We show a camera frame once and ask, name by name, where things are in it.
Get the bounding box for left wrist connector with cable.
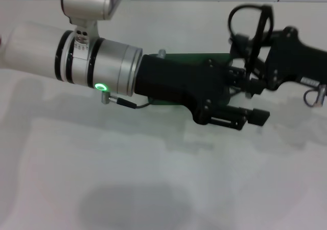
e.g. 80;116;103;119
100;91;155;110

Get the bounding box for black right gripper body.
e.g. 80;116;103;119
265;26;327;90

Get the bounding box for right wrist connector with cable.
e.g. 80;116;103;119
302;84;327;108

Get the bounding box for black glasses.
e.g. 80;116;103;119
228;4;274;77

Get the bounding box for wrist connector with cable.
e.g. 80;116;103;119
100;91;155;110
302;84;327;108

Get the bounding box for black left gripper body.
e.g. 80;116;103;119
133;53;232;126

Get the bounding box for green glasses case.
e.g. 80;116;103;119
147;51;237;108

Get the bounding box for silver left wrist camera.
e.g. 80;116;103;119
62;0;129;59

